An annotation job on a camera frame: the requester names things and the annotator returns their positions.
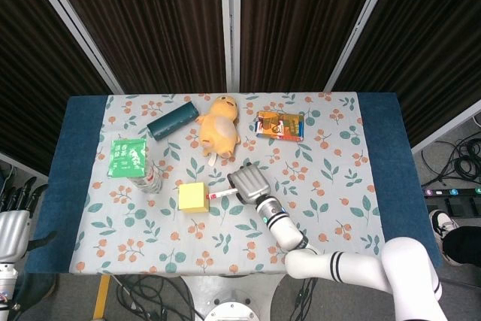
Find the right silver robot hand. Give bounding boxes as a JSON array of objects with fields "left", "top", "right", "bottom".
[{"left": 227, "top": 162, "right": 273, "bottom": 206}]

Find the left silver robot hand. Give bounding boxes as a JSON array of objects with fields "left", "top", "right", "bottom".
[{"left": 0, "top": 176, "right": 59, "bottom": 264}]

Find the red white marker pen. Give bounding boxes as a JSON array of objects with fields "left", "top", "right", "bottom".
[{"left": 205, "top": 188, "right": 239, "bottom": 201}]

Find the yellow sticky note cube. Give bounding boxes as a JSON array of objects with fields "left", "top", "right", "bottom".
[{"left": 177, "top": 182, "right": 211, "bottom": 214}]

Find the floral printed tablecloth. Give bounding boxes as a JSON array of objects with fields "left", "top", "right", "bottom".
[{"left": 69, "top": 91, "right": 391, "bottom": 275}]

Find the black trouser leg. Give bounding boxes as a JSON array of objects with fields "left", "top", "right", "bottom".
[
  {"left": 442, "top": 226, "right": 481, "bottom": 268},
  {"left": 14, "top": 272, "right": 59, "bottom": 301}
]

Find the colourful printed snack box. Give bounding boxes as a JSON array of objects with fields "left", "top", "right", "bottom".
[{"left": 255, "top": 110, "right": 306, "bottom": 143}]

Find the yellow plush duck toy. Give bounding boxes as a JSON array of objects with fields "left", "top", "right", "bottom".
[{"left": 194, "top": 95, "right": 242, "bottom": 167}]

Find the dark green cylindrical case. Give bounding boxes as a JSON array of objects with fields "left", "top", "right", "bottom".
[{"left": 146, "top": 101, "right": 201, "bottom": 142}]

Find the clear plastic bottle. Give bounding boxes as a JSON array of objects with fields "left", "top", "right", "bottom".
[{"left": 126, "top": 144, "right": 164, "bottom": 195}]

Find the green tea packet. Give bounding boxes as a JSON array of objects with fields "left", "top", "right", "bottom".
[{"left": 106, "top": 138, "right": 149, "bottom": 179}]

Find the blue felt table cover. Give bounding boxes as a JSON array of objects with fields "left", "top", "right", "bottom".
[{"left": 23, "top": 92, "right": 443, "bottom": 275}]

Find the dark brown partition panel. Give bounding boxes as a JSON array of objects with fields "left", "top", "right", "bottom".
[
  {"left": 324, "top": 0, "right": 481, "bottom": 153},
  {"left": 228, "top": 0, "right": 400, "bottom": 94},
  {"left": 21, "top": 0, "right": 234, "bottom": 95},
  {"left": 0, "top": 0, "right": 125, "bottom": 176}
]

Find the white and black sneaker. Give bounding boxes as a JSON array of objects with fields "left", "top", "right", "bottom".
[{"left": 428, "top": 209, "right": 461, "bottom": 242}]

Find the black power strip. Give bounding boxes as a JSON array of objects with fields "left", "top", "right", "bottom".
[{"left": 422, "top": 186, "right": 481, "bottom": 219}]

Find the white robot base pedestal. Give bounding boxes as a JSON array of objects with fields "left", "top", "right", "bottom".
[{"left": 179, "top": 274, "right": 287, "bottom": 321}]

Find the thin black cable pair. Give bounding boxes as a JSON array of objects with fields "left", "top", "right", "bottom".
[{"left": 292, "top": 277, "right": 320, "bottom": 321}]

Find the black cable tangle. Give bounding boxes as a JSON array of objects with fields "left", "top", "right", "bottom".
[{"left": 111, "top": 274, "right": 206, "bottom": 321}]

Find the black cable bundle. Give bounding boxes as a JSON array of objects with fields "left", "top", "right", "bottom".
[{"left": 420, "top": 136, "right": 481, "bottom": 183}]

